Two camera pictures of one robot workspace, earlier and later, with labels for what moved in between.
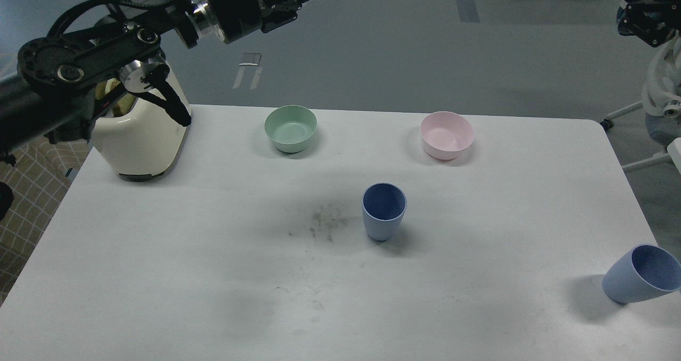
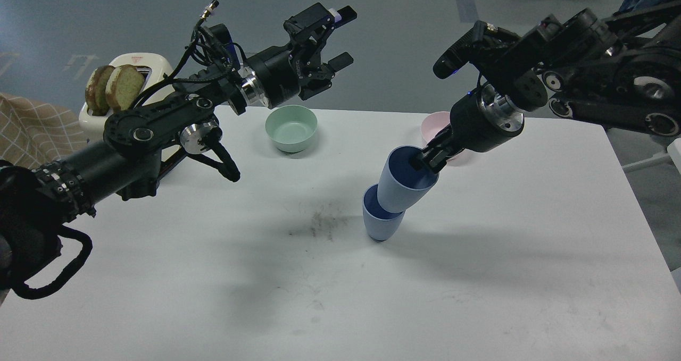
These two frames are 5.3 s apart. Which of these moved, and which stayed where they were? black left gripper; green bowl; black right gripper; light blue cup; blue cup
Moved: black right gripper; black left gripper; light blue cup
Stayed: green bowl; blue cup
